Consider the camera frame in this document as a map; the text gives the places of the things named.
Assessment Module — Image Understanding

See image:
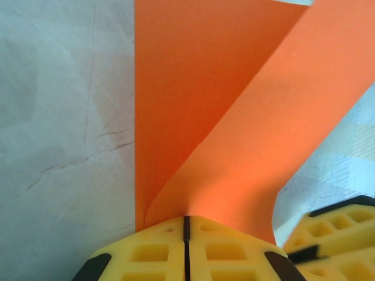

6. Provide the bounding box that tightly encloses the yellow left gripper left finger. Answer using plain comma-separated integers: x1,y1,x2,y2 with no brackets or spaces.
71,215,186,281

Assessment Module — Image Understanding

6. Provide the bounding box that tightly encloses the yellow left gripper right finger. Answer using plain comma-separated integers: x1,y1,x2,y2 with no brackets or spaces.
187,215,303,281

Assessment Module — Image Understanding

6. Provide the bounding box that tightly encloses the orange square paper sheet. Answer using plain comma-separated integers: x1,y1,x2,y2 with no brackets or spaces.
133,0,375,246

